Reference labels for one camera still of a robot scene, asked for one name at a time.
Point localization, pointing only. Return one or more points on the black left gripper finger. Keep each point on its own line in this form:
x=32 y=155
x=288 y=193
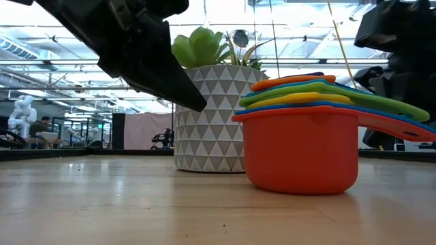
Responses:
x=177 y=88

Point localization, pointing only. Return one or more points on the orange measuring cup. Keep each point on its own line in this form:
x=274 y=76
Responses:
x=293 y=80

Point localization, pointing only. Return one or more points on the yellow measuring cup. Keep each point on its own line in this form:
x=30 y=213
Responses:
x=299 y=98

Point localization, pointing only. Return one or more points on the medium blue measuring cup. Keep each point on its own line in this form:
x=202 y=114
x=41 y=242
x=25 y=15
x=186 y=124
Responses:
x=340 y=103

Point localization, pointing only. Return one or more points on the green measuring cup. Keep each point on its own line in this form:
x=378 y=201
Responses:
x=374 y=100

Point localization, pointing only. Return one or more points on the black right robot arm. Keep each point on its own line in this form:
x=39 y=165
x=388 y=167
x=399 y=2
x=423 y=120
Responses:
x=412 y=85

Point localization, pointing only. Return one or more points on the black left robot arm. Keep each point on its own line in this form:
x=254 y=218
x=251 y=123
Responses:
x=24 y=1

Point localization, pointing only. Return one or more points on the green succulent plant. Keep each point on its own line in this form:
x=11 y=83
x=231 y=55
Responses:
x=201 y=47

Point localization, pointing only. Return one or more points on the pink curtain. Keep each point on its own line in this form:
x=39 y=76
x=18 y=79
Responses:
x=146 y=129

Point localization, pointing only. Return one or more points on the white triangle-patterned plant pot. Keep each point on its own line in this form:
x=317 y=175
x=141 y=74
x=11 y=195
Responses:
x=211 y=129

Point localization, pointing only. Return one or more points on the black pillar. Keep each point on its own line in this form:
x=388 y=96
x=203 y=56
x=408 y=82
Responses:
x=118 y=131

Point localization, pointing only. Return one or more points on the person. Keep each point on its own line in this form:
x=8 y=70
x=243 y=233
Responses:
x=39 y=126

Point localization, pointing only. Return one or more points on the white robot figure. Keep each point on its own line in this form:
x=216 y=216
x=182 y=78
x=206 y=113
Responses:
x=24 y=115

